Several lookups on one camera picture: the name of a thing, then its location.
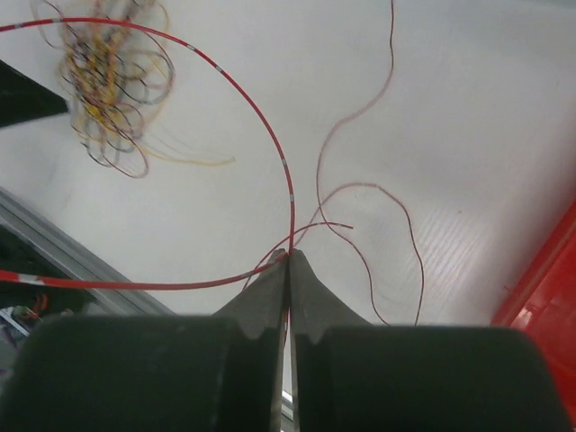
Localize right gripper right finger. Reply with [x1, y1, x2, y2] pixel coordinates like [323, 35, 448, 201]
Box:
[287, 250, 572, 431]

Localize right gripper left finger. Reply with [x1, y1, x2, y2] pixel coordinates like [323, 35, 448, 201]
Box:
[1, 252, 287, 431]

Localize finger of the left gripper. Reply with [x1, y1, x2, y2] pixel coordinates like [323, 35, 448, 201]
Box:
[0, 61, 68, 128]

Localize yellow black wire bundle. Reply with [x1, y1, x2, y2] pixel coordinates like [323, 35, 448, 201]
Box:
[29, 0, 238, 179]

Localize thin red wire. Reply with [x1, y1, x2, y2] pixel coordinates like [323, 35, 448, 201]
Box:
[314, 0, 425, 328]
[0, 17, 355, 293]

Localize red plastic tray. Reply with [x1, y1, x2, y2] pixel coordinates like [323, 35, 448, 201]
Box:
[490, 204, 576, 361]

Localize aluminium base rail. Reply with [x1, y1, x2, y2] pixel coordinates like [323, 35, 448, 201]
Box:
[1, 189, 173, 315]

